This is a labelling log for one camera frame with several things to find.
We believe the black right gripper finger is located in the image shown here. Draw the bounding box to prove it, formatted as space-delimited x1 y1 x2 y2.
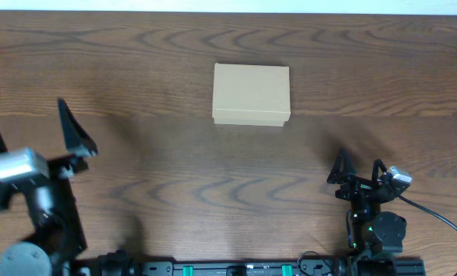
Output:
327 149 357 184
371 159 387 184

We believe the brown cardboard box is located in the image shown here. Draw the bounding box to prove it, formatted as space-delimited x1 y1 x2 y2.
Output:
212 63 291 127

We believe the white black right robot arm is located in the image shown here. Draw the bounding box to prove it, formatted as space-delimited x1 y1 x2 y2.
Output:
327 149 412 275

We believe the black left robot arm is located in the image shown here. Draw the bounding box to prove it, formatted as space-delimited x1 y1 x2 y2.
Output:
0 98 98 275

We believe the black mounting rail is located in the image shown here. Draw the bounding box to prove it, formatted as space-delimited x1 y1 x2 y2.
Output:
64 251 426 276

